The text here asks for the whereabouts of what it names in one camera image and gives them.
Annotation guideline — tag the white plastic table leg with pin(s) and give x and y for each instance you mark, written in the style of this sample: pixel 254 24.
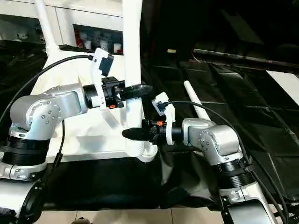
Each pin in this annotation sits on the white plastic table leg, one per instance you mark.
pixel 45 28
pixel 196 98
pixel 132 46

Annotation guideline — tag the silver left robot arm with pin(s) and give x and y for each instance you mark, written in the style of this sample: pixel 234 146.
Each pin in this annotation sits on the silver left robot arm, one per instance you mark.
pixel 46 109

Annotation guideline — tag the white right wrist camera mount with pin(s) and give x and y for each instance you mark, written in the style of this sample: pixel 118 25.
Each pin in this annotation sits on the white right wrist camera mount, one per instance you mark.
pixel 168 109

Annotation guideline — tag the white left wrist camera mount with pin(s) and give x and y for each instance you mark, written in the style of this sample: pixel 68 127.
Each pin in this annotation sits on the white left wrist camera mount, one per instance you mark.
pixel 97 70

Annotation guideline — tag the small white cup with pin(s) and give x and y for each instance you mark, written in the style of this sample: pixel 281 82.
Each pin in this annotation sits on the small white cup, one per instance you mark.
pixel 117 48

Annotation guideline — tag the small yellow label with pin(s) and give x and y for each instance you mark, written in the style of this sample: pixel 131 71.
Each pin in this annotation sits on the small yellow label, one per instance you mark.
pixel 171 51

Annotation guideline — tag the grey metal rod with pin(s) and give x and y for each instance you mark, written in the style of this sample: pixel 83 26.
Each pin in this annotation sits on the grey metal rod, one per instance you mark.
pixel 245 58

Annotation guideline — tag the white sideboard with glass doors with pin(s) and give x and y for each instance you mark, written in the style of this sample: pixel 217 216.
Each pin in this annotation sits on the white sideboard with glass doors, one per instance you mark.
pixel 81 14

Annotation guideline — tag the black backdrop cloth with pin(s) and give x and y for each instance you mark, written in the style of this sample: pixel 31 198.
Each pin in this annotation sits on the black backdrop cloth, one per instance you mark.
pixel 222 23

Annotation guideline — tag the black work mat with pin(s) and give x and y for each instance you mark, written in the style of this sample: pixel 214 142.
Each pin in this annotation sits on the black work mat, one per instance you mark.
pixel 233 105

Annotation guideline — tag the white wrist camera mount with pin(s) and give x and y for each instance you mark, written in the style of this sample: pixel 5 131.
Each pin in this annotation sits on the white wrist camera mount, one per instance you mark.
pixel 168 109
pixel 97 70

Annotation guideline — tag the white plastic table top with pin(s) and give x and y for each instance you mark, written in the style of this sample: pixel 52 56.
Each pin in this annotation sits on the white plastic table top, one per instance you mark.
pixel 81 144

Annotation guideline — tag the white flat panel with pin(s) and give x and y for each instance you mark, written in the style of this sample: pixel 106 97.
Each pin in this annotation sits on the white flat panel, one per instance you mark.
pixel 286 86

